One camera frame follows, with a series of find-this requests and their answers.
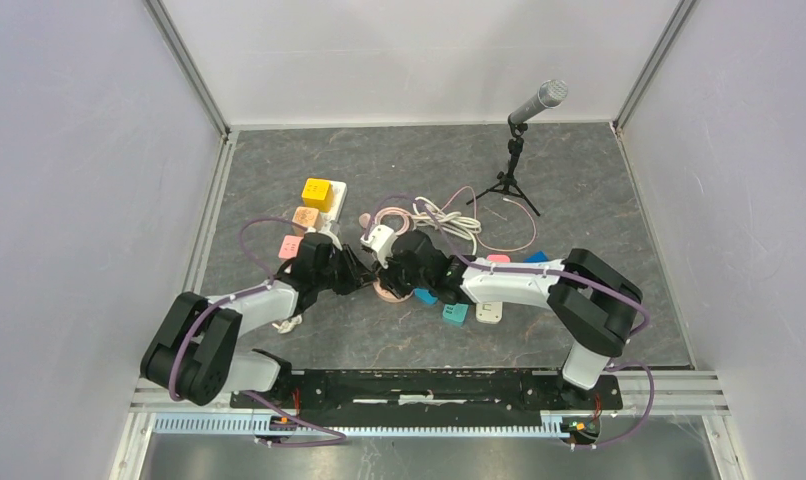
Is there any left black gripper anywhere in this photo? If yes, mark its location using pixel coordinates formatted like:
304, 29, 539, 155
315, 245, 378, 297

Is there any round pink socket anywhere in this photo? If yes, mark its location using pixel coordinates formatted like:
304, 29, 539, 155
373, 281, 412, 304

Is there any blue plug adapter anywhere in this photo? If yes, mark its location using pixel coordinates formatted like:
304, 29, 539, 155
412, 288, 438, 305

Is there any white power strip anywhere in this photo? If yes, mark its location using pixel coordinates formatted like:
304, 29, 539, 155
307, 180, 347, 233

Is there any pink cube plug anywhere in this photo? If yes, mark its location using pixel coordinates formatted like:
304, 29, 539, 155
277, 235, 303, 261

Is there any teal power strip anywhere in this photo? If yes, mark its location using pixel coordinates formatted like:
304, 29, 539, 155
442, 304, 469, 326

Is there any white plug adapter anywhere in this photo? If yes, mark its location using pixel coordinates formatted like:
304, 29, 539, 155
475, 302, 503, 325

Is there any pink plug adapter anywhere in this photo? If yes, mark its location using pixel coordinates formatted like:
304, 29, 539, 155
486, 254, 511, 263

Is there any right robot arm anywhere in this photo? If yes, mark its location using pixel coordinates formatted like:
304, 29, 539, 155
360, 225, 650, 408

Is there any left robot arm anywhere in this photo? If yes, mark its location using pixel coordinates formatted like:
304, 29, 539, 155
140, 233, 375, 408

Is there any orange cube plug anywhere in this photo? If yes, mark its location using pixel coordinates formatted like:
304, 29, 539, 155
292, 206, 324, 236

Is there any yellow cube plug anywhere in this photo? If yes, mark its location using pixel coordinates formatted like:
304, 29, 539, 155
301, 177, 334, 213

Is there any black tripod stand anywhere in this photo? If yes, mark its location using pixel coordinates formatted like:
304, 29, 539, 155
467, 122, 541, 216

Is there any blue white green block stack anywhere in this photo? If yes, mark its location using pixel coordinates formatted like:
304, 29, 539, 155
524, 251, 549, 263

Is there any grey microphone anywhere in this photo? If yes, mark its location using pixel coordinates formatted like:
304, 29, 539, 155
508, 79, 568, 125

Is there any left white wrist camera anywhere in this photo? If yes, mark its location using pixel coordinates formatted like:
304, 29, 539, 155
319, 223, 343, 250

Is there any pink cable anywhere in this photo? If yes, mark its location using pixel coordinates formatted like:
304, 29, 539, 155
359, 185, 539, 256

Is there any white coiled cable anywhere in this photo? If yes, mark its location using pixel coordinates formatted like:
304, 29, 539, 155
409, 197, 482, 256

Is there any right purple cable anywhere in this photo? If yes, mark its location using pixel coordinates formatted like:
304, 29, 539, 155
366, 194, 657, 452

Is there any purple cable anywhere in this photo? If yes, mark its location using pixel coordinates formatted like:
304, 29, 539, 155
167, 218, 348, 449
366, 194, 657, 452

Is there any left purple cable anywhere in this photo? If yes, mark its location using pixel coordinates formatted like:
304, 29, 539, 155
167, 218, 348, 449

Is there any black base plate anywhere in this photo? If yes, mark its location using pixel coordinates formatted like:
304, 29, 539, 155
263, 368, 623, 428

